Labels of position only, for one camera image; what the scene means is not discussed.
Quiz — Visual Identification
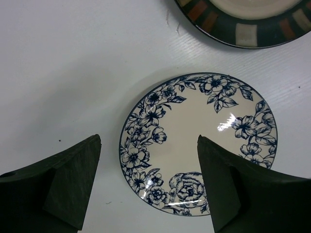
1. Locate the blue floral plate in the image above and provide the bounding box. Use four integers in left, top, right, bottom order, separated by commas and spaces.
119, 73, 277, 216

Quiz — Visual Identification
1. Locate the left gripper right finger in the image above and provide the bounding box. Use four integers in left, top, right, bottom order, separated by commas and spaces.
197, 136, 311, 233

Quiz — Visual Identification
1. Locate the black rimmed patterned plate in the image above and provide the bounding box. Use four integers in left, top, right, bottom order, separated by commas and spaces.
176, 0, 311, 49

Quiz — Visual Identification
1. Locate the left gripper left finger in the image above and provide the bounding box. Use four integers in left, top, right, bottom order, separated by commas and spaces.
0, 134, 102, 233

